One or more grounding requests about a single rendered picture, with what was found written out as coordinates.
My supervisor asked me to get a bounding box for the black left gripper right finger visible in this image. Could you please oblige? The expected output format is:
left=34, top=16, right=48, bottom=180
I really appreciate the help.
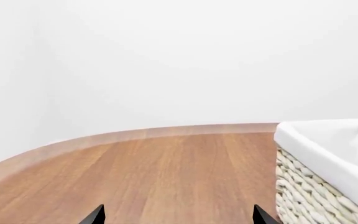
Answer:
left=252, top=203, right=279, bottom=224

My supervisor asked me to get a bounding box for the white woven basket with liner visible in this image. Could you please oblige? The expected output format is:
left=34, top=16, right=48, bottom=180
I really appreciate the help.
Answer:
left=273, top=118, right=358, bottom=224

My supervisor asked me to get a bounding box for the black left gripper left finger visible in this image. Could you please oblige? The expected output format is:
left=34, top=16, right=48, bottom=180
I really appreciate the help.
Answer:
left=79, top=203, right=106, bottom=224

